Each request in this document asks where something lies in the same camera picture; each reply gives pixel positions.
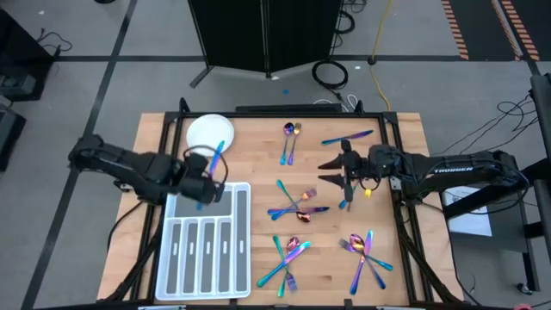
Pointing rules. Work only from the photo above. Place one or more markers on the white round plate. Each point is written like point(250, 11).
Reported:
point(206, 131)

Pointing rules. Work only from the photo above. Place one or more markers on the black aluminium table frame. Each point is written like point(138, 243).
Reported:
point(280, 115)

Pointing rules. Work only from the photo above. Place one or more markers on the black box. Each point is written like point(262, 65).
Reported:
point(8, 138)

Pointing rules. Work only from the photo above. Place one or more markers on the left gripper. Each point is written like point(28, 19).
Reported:
point(196, 181)

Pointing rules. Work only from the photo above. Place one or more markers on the black mat orange striped edges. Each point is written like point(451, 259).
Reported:
point(478, 26)

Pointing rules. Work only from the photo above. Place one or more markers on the red round object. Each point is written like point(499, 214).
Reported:
point(523, 307)

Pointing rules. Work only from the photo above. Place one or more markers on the black folding partition screen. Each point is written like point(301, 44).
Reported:
point(232, 34)

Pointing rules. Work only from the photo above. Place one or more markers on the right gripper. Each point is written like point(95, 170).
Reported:
point(361, 165)

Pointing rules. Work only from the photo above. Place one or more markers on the white paper sheet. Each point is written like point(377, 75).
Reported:
point(473, 221)

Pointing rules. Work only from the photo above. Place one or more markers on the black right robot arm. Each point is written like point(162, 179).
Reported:
point(452, 170)

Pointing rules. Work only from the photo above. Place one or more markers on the grey equipment box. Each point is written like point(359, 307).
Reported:
point(17, 84)

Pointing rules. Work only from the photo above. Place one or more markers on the long black bar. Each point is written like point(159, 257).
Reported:
point(284, 108)

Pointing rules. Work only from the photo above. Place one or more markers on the black cabinet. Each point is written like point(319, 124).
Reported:
point(17, 43)

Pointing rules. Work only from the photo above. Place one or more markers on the black metal stand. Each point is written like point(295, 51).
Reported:
point(543, 112)

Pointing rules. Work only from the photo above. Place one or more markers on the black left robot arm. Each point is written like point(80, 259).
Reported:
point(129, 165)

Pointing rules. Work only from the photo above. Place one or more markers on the white cutlery tray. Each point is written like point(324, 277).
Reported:
point(241, 258)

